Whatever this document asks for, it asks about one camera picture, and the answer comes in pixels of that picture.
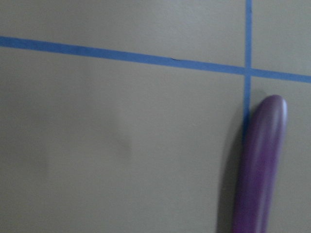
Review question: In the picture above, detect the purple eggplant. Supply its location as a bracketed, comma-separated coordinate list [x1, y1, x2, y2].
[231, 95, 288, 233]

